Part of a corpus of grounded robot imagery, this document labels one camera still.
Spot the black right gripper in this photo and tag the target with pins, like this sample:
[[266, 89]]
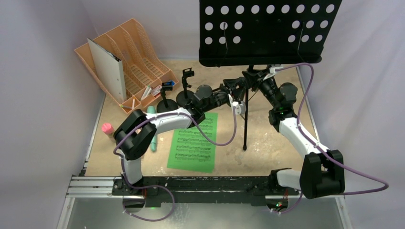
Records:
[[257, 78]]

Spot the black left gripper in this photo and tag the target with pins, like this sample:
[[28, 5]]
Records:
[[233, 83]]

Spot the black tripod music stand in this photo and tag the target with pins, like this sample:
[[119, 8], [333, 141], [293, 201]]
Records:
[[270, 32]]

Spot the black mic stand with green mic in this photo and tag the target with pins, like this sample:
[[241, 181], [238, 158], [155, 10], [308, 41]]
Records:
[[184, 96]]

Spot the black mic stand for pink mic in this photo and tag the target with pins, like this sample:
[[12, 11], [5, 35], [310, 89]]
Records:
[[166, 105]]

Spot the mint green toy microphone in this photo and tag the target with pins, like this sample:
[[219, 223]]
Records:
[[153, 145]]

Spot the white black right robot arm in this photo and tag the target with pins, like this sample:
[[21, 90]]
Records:
[[319, 175]]

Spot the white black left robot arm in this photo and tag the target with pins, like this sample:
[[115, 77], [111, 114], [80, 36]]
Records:
[[135, 134]]

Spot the red white staples box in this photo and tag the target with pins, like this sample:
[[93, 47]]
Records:
[[156, 91]]

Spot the green capped marker middle slot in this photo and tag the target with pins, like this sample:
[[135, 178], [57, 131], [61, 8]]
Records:
[[144, 91]]

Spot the orange plastic file organizer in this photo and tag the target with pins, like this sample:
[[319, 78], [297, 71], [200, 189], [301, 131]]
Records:
[[130, 43]]

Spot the grey binder folder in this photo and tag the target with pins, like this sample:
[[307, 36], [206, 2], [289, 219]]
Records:
[[109, 70]]

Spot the pink capped bottle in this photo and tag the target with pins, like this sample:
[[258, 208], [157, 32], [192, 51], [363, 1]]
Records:
[[108, 129]]

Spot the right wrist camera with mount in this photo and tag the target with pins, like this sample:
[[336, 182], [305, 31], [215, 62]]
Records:
[[272, 71]]

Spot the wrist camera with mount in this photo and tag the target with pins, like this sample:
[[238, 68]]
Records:
[[272, 71], [238, 107]]

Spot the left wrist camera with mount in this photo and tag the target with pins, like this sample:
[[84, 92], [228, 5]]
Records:
[[238, 107]]

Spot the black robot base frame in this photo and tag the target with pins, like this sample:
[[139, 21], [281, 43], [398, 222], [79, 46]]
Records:
[[154, 191]]

